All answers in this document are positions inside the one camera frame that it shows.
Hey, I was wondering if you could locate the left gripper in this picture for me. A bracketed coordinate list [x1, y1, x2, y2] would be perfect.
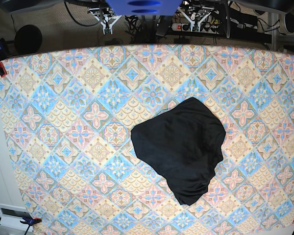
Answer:
[177, 6, 219, 30]

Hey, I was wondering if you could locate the lower left table clamp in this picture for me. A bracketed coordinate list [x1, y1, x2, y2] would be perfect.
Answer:
[0, 216, 42, 235]

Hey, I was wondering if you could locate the black t-shirt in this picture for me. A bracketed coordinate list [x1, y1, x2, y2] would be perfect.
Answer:
[131, 97, 226, 206]

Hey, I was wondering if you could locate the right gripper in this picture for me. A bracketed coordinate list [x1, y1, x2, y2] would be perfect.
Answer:
[88, 7, 122, 34]

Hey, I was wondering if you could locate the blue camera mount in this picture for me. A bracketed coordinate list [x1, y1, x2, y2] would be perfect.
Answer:
[106, 0, 182, 16]

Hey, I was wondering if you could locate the patterned tablecloth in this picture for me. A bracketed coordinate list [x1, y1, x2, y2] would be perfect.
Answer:
[0, 45, 294, 235]

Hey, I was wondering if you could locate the white power strip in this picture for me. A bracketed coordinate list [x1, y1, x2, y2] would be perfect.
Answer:
[171, 23, 220, 34]

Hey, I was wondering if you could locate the black round stool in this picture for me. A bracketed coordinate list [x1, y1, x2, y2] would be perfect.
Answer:
[14, 24, 42, 55]

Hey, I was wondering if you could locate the white wall outlet box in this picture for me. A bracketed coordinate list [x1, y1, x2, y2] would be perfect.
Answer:
[0, 203, 30, 232]

